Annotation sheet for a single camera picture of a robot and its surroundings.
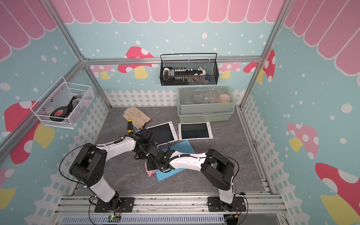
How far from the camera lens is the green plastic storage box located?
0.99 meters

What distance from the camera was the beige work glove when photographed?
1.11 meters

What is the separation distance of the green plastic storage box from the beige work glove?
0.29 metres
